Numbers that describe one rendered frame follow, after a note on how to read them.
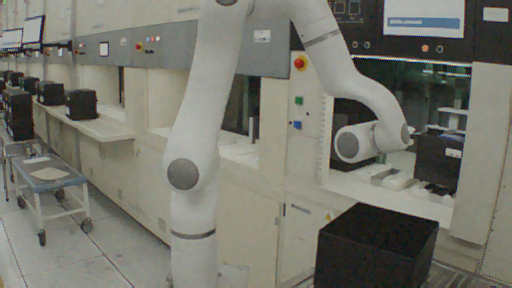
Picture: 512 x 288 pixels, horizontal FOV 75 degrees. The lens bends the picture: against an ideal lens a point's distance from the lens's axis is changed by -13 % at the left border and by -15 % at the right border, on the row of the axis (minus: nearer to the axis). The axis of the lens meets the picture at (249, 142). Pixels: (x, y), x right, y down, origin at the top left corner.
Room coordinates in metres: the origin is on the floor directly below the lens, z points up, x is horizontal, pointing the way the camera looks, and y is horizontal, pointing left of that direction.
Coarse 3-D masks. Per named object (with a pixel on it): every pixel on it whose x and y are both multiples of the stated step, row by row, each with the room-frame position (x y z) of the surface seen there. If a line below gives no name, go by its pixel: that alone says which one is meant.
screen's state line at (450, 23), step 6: (390, 18) 1.26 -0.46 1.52; (396, 18) 1.24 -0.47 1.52; (402, 18) 1.22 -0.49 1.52; (408, 18) 1.21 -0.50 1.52; (414, 18) 1.19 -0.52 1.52; (420, 18) 1.17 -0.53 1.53; (426, 18) 1.16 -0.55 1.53; (432, 18) 1.14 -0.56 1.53; (438, 18) 1.13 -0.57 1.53; (444, 18) 1.11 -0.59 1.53; (450, 18) 1.10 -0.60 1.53; (456, 18) 1.08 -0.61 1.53; (390, 24) 1.26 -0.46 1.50; (396, 24) 1.24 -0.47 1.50; (402, 24) 1.22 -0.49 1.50; (408, 24) 1.21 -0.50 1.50; (414, 24) 1.19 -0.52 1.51; (420, 24) 1.17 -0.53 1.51; (426, 24) 1.16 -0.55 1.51; (432, 24) 1.14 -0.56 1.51; (438, 24) 1.13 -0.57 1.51; (444, 24) 1.11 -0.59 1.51; (450, 24) 1.10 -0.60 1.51; (456, 24) 1.08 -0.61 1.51
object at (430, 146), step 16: (464, 112) 1.29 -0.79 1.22; (432, 128) 1.47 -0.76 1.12; (448, 128) 1.34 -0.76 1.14; (432, 144) 1.31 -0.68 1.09; (448, 144) 1.26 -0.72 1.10; (416, 160) 1.35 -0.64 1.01; (432, 160) 1.30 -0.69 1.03; (448, 160) 1.25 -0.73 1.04; (416, 176) 1.34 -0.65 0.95; (432, 176) 1.29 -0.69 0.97; (448, 176) 1.24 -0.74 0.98
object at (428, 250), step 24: (360, 216) 1.12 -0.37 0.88; (384, 216) 1.07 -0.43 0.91; (408, 216) 1.02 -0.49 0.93; (336, 240) 0.88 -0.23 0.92; (360, 240) 1.11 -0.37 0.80; (384, 240) 1.06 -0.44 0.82; (408, 240) 1.01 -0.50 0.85; (432, 240) 0.89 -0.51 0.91; (336, 264) 0.88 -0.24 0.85; (360, 264) 0.83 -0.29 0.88; (384, 264) 0.80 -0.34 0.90; (408, 264) 0.76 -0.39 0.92
